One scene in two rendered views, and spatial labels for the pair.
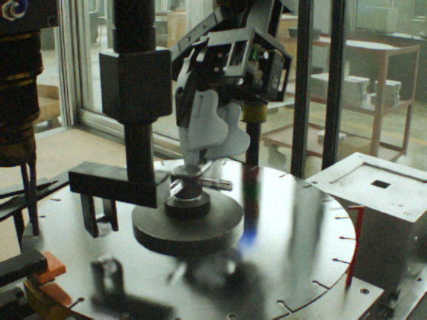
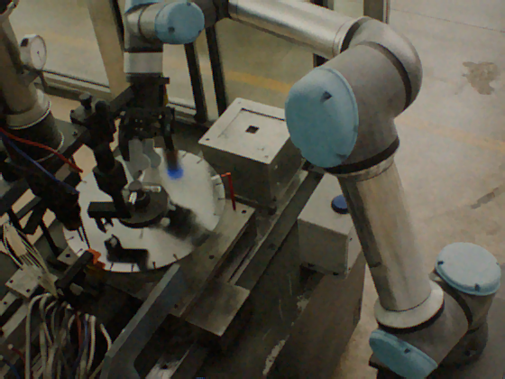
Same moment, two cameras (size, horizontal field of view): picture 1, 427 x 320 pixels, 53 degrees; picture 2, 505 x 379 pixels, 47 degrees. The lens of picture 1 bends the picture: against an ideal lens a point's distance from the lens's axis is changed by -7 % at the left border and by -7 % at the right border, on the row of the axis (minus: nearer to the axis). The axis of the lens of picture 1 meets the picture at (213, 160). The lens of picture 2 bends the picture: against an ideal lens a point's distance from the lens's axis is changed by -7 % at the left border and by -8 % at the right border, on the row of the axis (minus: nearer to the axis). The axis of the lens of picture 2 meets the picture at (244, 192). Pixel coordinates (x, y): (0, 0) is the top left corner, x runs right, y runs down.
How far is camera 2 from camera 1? 0.77 m
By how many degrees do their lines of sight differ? 25
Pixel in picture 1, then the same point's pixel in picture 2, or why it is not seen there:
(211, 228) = (154, 210)
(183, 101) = (123, 149)
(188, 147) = (132, 170)
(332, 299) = (225, 220)
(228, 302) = (170, 248)
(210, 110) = (138, 151)
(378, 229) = (251, 166)
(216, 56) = (133, 119)
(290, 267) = (194, 223)
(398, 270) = (269, 187)
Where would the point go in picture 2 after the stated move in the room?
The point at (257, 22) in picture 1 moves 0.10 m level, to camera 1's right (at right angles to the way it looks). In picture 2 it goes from (151, 101) to (204, 87)
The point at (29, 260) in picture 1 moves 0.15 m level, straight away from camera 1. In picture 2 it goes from (87, 256) to (49, 214)
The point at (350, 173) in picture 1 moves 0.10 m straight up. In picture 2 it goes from (232, 122) to (226, 87)
